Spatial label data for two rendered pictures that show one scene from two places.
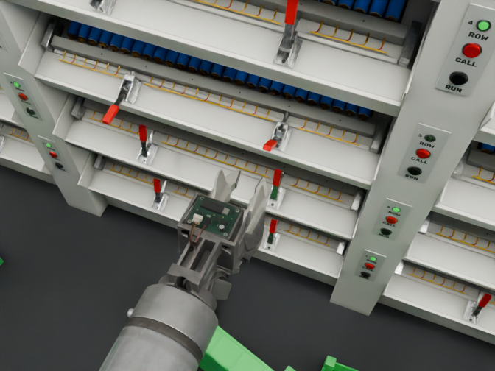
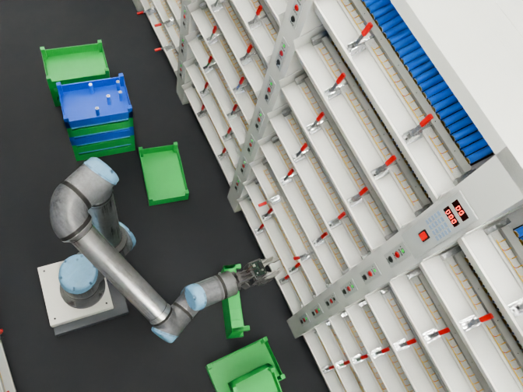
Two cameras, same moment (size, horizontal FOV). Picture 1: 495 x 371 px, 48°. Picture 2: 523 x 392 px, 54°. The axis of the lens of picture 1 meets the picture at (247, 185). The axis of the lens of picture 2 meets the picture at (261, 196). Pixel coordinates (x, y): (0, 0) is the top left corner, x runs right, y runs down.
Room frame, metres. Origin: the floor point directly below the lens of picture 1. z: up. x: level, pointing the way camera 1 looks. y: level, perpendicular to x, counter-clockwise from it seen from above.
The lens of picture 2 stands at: (-0.29, -0.07, 2.43)
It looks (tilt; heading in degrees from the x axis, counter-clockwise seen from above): 64 degrees down; 20
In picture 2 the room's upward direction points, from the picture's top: 25 degrees clockwise
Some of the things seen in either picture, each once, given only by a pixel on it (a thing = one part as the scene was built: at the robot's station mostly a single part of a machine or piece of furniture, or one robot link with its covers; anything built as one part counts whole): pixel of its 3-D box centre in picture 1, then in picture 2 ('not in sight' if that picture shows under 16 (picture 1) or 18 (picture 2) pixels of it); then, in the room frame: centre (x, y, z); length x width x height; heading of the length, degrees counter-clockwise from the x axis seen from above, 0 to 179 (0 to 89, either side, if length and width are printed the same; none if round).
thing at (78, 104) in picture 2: not in sight; (95, 99); (0.46, 1.14, 0.36); 0.30 x 0.20 x 0.08; 151
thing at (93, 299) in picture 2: not in sight; (82, 285); (-0.12, 0.57, 0.15); 0.19 x 0.19 x 0.10
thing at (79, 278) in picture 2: not in sight; (81, 275); (-0.11, 0.56, 0.29); 0.17 x 0.15 x 0.18; 6
